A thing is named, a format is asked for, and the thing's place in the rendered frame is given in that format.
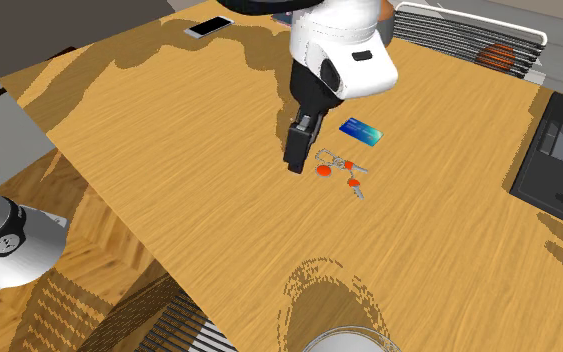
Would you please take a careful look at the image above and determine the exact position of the blue card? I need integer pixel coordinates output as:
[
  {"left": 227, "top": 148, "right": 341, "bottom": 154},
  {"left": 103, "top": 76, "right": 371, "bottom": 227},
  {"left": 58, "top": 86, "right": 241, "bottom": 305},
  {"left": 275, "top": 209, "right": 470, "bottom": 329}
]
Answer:
[{"left": 337, "top": 117, "right": 385, "bottom": 148}]

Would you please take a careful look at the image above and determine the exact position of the silver smartphone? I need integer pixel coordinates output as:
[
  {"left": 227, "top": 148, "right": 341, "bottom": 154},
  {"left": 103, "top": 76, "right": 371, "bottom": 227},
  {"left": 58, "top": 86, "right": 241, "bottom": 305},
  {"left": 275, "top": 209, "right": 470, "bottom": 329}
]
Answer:
[{"left": 183, "top": 15, "right": 236, "bottom": 41}]

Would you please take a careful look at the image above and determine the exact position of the wooden table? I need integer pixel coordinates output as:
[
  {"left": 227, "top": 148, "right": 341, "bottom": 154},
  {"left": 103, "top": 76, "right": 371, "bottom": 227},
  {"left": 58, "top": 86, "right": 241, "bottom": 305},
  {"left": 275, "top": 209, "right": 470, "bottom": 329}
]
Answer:
[{"left": 0, "top": 0, "right": 563, "bottom": 352}]

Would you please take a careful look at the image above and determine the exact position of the orange round object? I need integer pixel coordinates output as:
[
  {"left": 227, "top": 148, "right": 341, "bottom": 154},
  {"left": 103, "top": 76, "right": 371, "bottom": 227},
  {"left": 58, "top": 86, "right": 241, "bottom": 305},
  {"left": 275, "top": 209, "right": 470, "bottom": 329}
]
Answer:
[{"left": 474, "top": 43, "right": 517, "bottom": 73}]

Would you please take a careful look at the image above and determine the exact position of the black flat box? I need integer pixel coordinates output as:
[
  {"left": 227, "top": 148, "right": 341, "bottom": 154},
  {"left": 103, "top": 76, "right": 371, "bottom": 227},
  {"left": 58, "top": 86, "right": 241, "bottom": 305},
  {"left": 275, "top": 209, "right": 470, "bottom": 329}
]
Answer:
[{"left": 508, "top": 89, "right": 563, "bottom": 236}]

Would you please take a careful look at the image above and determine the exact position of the key ring with orange keys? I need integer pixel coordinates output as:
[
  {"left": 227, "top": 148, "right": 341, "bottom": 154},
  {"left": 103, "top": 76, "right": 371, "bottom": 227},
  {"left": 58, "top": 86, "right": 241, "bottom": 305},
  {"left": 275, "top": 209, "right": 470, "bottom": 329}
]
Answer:
[{"left": 313, "top": 147, "right": 370, "bottom": 202}]

